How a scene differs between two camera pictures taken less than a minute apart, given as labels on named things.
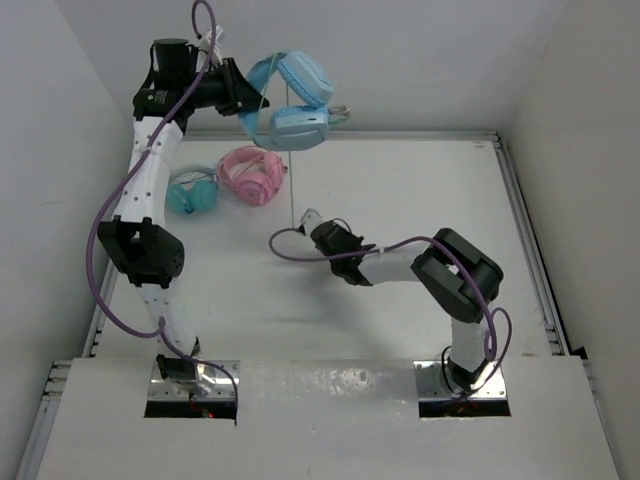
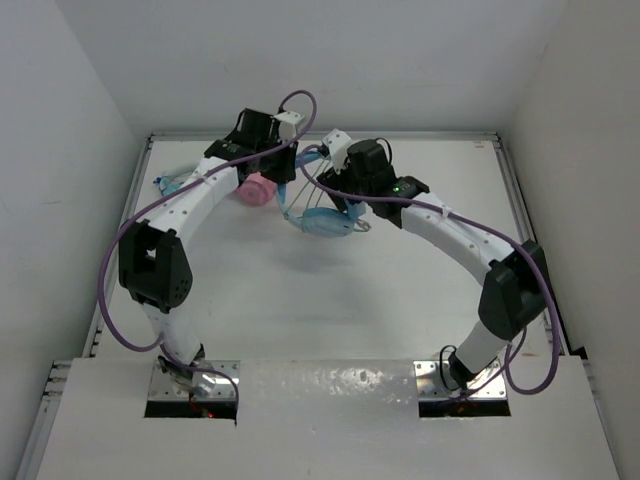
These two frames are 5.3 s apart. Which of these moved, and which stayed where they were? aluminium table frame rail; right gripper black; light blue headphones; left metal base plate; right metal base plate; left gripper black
Moved: light blue headphones; right gripper black; left gripper black
Stayed: right metal base plate; left metal base plate; aluminium table frame rail
